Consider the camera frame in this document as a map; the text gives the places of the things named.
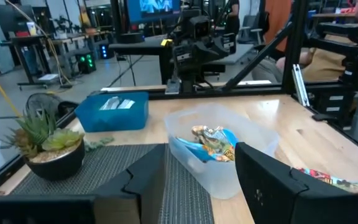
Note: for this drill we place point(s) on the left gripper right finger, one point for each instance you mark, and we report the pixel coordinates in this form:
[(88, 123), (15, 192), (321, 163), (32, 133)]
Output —
[(269, 193)]

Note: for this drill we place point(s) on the grey woven placemat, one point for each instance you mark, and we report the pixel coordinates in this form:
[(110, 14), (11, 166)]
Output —
[(104, 161)]

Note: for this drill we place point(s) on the green lit computer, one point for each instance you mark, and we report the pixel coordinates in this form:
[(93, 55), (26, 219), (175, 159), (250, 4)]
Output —
[(85, 62)]

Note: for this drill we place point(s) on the silver aluminium extrusion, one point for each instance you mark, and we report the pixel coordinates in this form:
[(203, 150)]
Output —
[(301, 85)]

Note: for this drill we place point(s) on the person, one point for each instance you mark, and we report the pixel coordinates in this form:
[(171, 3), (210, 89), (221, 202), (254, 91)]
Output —
[(233, 18), (325, 62)]

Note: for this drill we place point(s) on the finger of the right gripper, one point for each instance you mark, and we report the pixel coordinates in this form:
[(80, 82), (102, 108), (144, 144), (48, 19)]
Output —
[(217, 51), (196, 51)]

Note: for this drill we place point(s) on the brown green granola bar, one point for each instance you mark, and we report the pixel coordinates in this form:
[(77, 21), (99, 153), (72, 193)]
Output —
[(217, 144), (201, 130)]

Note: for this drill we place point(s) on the silver blue granola bar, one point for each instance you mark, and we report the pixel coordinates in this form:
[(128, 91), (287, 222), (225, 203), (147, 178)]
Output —
[(110, 103), (126, 104)]

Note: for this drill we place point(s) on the black floor fan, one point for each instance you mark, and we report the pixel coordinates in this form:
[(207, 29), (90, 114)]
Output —
[(42, 101)]

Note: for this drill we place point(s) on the succulent plant in black pot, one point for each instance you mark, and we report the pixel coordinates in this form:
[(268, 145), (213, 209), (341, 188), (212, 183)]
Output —
[(57, 165)]

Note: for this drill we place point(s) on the grey desk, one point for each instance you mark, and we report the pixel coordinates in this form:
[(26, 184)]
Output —
[(238, 54), (141, 48)]

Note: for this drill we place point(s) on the bright blue granola bar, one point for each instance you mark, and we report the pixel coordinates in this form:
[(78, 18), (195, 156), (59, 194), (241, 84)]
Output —
[(188, 148)]

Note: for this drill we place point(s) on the blue monitor screen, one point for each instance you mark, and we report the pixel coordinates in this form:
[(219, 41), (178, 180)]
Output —
[(154, 9)]

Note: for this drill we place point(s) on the red green granola bar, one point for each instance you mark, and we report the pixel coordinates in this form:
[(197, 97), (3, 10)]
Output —
[(337, 182)]

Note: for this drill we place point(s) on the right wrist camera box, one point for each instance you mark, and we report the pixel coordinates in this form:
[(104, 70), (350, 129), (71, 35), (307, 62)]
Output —
[(199, 28)]

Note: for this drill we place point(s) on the teal plastic bin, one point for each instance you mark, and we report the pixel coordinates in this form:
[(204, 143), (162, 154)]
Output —
[(113, 119)]

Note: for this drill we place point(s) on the white paper sheet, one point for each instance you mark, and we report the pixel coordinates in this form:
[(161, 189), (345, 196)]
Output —
[(48, 77)]

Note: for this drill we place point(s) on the blue lit computer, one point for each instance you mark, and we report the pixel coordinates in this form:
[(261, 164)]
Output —
[(105, 51)]

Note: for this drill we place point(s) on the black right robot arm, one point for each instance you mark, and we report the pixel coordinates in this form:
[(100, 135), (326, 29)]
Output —
[(188, 77)]

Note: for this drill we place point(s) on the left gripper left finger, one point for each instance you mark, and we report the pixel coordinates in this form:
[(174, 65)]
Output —
[(120, 202)]

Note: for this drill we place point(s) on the silver arm base bracket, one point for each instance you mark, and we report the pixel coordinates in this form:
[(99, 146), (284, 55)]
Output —
[(172, 87)]

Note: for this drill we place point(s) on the grey office chair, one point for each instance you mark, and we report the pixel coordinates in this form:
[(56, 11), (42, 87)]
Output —
[(253, 26)]

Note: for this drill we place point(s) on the black workbench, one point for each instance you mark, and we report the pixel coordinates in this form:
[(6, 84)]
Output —
[(26, 42)]

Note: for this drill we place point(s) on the yellow tag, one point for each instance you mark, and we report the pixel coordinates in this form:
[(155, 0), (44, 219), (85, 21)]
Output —
[(166, 42)]

